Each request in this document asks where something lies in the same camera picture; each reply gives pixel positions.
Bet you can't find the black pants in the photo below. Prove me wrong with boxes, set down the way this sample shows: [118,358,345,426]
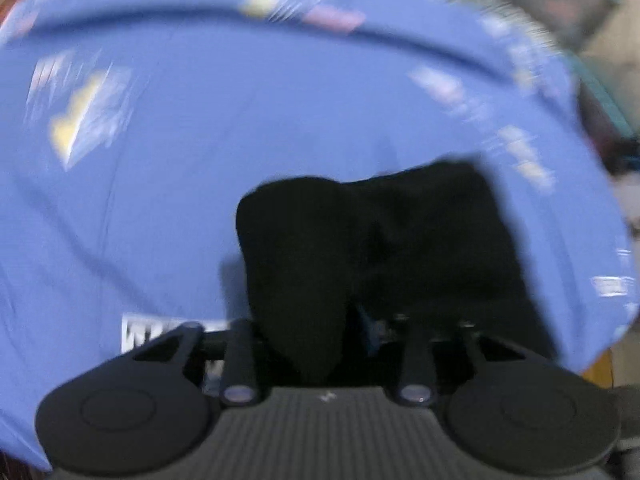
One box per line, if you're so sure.
[235,159,562,386]

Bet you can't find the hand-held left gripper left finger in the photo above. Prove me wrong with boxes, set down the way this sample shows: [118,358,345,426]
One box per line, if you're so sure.
[131,318,263,407]

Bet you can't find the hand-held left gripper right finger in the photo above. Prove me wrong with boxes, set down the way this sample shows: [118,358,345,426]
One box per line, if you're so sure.
[358,312,507,407]

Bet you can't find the blue printed bed sheet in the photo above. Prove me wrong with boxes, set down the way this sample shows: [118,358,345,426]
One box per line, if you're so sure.
[0,0,640,473]

